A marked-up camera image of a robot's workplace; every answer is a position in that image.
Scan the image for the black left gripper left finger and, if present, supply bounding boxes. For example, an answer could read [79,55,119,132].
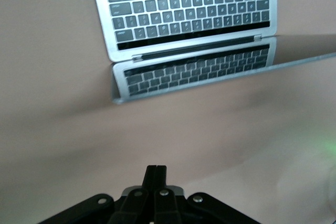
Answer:
[38,165,158,224]

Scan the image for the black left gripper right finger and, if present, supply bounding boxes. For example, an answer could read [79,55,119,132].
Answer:
[153,165,259,224]

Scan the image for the silver laptop with black keys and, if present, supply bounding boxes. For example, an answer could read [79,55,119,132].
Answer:
[89,0,336,105]

